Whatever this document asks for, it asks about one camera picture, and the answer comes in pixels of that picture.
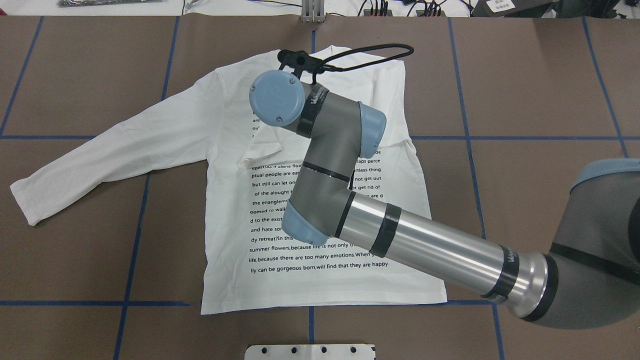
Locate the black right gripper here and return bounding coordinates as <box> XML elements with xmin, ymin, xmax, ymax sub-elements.
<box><xmin>278</xmin><ymin>49</ymin><xmax>325</xmax><ymax>80</ymax></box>

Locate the white long-sleeve printed shirt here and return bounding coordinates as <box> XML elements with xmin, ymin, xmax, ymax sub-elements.
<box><xmin>10</xmin><ymin>50</ymin><xmax>447</xmax><ymax>315</ymax></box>

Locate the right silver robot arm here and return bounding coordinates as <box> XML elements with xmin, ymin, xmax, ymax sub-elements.
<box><xmin>249</xmin><ymin>50</ymin><xmax>640</xmax><ymax>330</ymax></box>

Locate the aluminium frame post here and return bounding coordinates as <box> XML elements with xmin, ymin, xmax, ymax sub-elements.
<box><xmin>301</xmin><ymin>0</ymin><xmax>326</xmax><ymax>24</ymax></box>

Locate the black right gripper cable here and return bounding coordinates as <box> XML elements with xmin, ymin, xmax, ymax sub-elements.
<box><xmin>312</xmin><ymin>43</ymin><xmax>415</xmax><ymax>86</ymax></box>

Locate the white central pedestal column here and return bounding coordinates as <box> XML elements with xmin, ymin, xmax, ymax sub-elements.
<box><xmin>244</xmin><ymin>343</ymin><xmax>377</xmax><ymax>360</ymax></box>

